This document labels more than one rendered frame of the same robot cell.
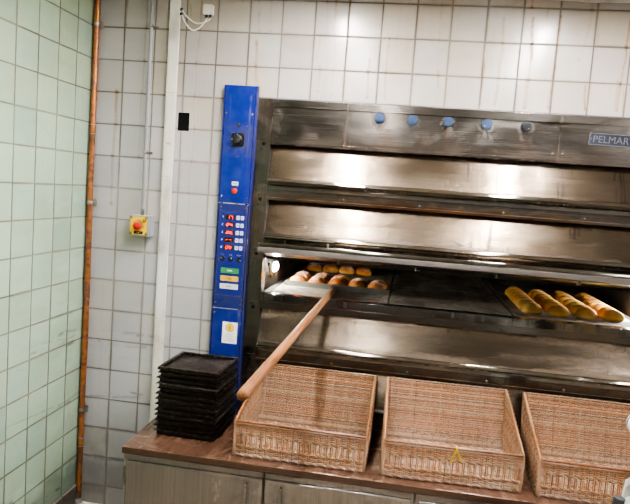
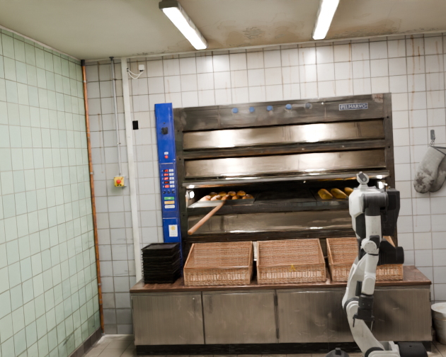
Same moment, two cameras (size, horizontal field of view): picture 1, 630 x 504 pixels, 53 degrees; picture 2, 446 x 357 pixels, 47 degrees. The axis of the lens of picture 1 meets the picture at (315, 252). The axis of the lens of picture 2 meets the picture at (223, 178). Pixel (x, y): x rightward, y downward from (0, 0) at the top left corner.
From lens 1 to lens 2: 169 cm
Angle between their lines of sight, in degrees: 3
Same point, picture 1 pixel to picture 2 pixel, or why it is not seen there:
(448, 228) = (277, 161)
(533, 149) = (313, 116)
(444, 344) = (284, 220)
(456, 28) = (266, 61)
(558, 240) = (332, 159)
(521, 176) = (309, 129)
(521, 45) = (299, 66)
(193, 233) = (147, 181)
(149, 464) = (144, 296)
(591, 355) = not seen: hidden behind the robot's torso
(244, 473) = (191, 293)
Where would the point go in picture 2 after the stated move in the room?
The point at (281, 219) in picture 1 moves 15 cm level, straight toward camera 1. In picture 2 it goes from (192, 168) to (192, 168)
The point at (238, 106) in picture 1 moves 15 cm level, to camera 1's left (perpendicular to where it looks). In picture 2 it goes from (163, 113) to (146, 115)
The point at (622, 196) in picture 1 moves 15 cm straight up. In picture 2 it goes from (359, 133) to (358, 116)
